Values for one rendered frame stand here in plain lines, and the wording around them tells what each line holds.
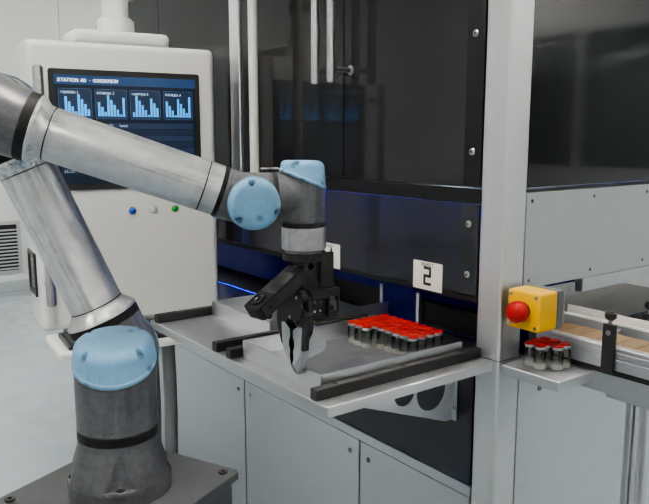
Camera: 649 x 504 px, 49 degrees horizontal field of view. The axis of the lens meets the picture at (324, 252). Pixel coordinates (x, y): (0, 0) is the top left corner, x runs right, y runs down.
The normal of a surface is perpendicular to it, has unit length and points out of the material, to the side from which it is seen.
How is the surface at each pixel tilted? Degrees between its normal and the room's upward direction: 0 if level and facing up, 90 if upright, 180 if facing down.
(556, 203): 90
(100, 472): 72
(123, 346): 7
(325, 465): 90
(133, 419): 90
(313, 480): 90
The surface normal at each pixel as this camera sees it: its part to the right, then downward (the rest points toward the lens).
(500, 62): -0.80, 0.10
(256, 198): 0.21, 0.15
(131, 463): 0.48, -0.17
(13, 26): 0.60, 0.13
